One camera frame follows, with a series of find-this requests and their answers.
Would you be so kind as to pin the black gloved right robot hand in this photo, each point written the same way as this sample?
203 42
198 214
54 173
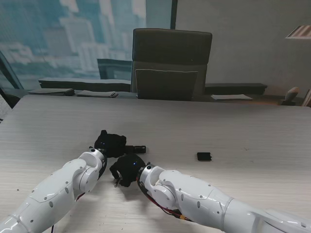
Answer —
128 168

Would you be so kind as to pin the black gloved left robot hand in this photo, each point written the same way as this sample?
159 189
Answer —
110 144

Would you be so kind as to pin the silver battery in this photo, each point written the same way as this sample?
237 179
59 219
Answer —
116 185

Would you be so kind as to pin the black remote control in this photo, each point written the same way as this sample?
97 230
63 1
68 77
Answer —
138 148

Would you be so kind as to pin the black battery cover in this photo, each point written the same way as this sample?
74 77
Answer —
204 156

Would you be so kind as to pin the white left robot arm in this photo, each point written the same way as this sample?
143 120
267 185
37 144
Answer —
56 189

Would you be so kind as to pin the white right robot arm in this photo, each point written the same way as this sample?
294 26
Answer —
206 201

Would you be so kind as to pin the grey paper stack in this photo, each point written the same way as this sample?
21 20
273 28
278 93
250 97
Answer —
97 94

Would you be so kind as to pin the long dark low bench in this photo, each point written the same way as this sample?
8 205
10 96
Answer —
85 83

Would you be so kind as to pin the dark grey folder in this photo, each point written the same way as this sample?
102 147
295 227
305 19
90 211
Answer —
51 91

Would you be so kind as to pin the dark office chair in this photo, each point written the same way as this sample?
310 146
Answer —
170 53

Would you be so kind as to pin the white paper sheet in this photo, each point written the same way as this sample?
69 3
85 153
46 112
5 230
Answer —
230 97

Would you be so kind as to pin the short dark low bench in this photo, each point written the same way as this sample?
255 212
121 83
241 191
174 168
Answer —
233 88

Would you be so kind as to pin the beige figurine ornament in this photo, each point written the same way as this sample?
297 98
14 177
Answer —
290 95

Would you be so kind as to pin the slanted dark window frame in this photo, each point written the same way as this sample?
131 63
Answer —
9 77

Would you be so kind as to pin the dark window frame post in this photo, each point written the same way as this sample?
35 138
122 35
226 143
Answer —
173 14

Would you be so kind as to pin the wooden frame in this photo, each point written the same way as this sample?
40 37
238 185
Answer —
307 98

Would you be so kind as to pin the wall shelf with books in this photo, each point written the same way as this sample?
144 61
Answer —
300 32

